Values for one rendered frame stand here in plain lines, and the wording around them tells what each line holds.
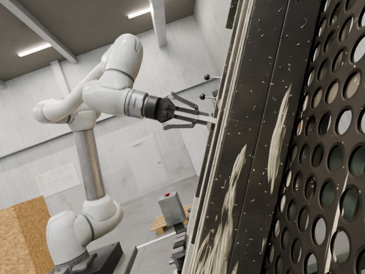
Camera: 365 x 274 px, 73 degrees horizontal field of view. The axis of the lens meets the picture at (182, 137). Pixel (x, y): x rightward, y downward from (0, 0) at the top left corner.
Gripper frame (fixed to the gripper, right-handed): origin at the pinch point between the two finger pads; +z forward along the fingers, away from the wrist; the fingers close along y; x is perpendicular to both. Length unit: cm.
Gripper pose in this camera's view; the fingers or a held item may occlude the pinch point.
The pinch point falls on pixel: (208, 119)
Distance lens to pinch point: 79.4
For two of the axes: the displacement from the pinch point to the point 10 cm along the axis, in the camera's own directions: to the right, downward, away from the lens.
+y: 2.2, -9.8, 0.0
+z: 9.7, 2.2, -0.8
